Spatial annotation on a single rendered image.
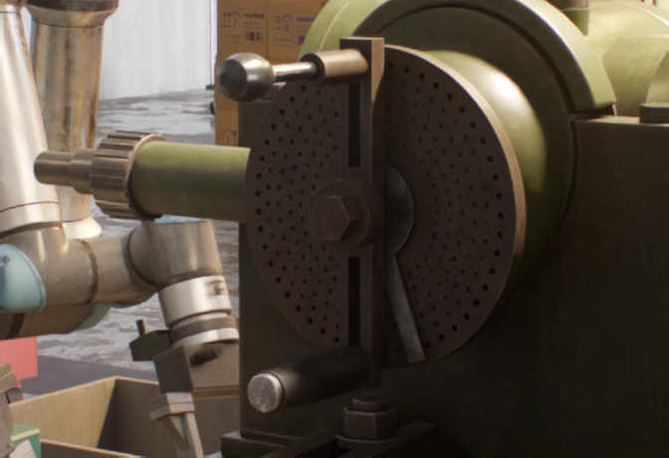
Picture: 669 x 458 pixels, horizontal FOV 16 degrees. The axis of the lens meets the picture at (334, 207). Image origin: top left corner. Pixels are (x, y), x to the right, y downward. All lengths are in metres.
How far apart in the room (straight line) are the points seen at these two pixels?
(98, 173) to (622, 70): 0.33
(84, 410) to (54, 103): 1.17
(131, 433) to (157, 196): 2.44
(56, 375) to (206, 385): 4.16
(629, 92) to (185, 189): 0.28
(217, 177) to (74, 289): 1.16
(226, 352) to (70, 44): 0.43
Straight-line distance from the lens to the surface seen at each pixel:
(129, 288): 2.60
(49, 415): 3.76
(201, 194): 1.42
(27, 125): 2.58
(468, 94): 1.28
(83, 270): 2.57
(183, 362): 2.47
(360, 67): 1.29
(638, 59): 1.41
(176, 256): 2.52
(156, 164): 1.45
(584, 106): 1.35
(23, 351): 5.87
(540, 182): 1.34
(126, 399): 3.87
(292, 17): 10.02
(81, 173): 1.49
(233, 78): 1.20
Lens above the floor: 1.36
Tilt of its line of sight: 8 degrees down
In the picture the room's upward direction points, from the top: straight up
